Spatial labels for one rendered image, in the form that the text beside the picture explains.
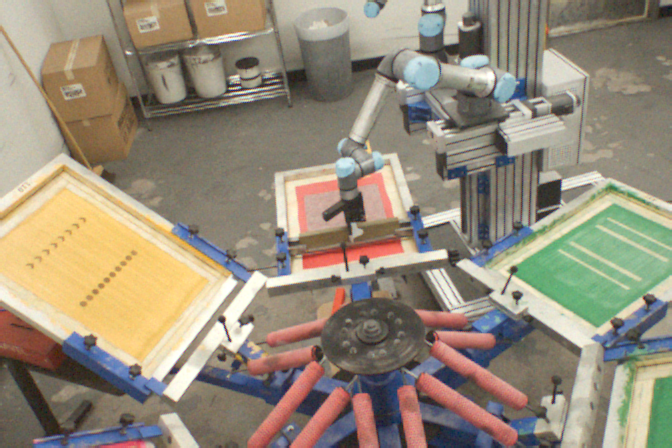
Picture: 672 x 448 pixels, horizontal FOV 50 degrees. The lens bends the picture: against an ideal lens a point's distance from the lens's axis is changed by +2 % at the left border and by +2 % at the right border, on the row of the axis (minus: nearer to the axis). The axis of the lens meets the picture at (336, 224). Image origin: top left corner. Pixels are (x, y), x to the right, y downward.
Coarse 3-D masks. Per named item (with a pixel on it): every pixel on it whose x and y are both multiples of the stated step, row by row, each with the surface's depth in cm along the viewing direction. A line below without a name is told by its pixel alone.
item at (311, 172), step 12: (384, 156) 337; (396, 156) 335; (312, 168) 336; (324, 168) 335; (396, 168) 327; (276, 180) 332; (288, 180) 336; (396, 180) 320; (276, 192) 324; (408, 192) 311; (408, 204) 303; (348, 264) 277
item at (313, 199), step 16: (304, 192) 327; (320, 192) 326; (336, 192) 324; (304, 208) 317; (320, 208) 316; (304, 224) 308; (320, 224) 306; (336, 224) 305; (304, 256) 290; (320, 256) 289; (336, 256) 288; (352, 256) 286
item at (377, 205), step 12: (360, 180) 329; (372, 180) 328; (372, 192) 320; (384, 192) 319; (372, 204) 313; (384, 204) 312; (372, 216) 306; (384, 216) 305; (396, 240) 291; (360, 252) 288; (372, 252) 287; (384, 252) 286; (396, 252) 285
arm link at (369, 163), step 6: (360, 150) 276; (354, 156) 275; (360, 156) 273; (366, 156) 272; (372, 156) 271; (378, 156) 272; (360, 162) 269; (366, 162) 270; (372, 162) 270; (378, 162) 271; (360, 168) 269; (366, 168) 270; (372, 168) 271; (378, 168) 273; (366, 174) 271
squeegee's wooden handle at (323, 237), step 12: (336, 228) 285; (360, 228) 284; (372, 228) 285; (384, 228) 286; (396, 228) 286; (300, 240) 285; (312, 240) 285; (324, 240) 286; (336, 240) 287; (348, 240) 287
